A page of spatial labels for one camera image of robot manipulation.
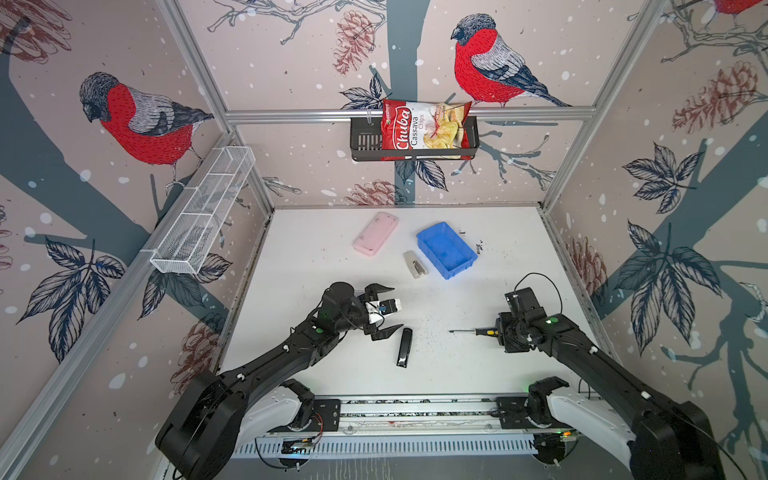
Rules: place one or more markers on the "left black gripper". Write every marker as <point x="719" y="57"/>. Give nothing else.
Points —
<point x="382" y="333"/>

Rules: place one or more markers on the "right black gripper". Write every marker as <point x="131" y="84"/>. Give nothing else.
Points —
<point x="506" y="342"/>

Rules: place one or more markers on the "black yellow handled screwdriver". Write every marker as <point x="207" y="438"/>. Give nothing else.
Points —
<point x="486" y="332"/>

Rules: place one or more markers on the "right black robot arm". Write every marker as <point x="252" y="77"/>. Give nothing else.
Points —
<point x="653" y="436"/>

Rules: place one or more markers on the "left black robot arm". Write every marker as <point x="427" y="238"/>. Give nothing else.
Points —
<point x="217" y="412"/>

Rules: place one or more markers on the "blue plastic bin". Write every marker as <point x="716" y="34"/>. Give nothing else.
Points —
<point x="446" y="250"/>

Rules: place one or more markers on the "black stapler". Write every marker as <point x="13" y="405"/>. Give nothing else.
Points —
<point x="404" y="348"/>

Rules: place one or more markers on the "grey small stapler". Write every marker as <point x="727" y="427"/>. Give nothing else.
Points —
<point x="414" y="265"/>

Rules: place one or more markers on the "pink phone case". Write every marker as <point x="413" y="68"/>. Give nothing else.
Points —
<point x="375" y="234"/>

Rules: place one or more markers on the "small screws on table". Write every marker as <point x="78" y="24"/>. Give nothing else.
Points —
<point x="473" y="239"/>

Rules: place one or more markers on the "red cassava chips bag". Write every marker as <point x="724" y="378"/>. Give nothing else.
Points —
<point x="407" y="126"/>

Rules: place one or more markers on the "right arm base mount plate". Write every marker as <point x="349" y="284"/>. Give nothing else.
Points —
<point x="513" y="413"/>

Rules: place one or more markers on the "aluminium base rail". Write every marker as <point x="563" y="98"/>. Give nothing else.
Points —
<point x="390" y="414"/>

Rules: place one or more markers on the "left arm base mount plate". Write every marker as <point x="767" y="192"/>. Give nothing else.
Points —
<point x="316" y="415"/>

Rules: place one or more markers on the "black wall basket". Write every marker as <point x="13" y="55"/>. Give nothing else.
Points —
<point x="366" y="144"/>

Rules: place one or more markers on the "white wire mesh shelf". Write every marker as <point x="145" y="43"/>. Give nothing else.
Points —
<point x="191" y="237"/>

